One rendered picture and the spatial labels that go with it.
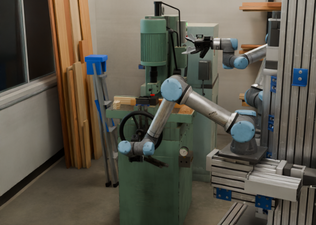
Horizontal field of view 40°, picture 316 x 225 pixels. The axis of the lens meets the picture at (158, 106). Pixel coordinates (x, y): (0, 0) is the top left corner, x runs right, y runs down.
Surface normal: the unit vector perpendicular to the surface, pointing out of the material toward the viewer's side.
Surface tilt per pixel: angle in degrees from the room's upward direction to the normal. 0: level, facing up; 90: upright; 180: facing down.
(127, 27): 90
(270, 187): 90
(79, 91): 87
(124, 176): 90
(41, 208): 0
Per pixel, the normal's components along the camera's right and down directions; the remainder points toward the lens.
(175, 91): -0.36, 0.17
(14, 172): 0.98, 0.05
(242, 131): -0.14, 0.30
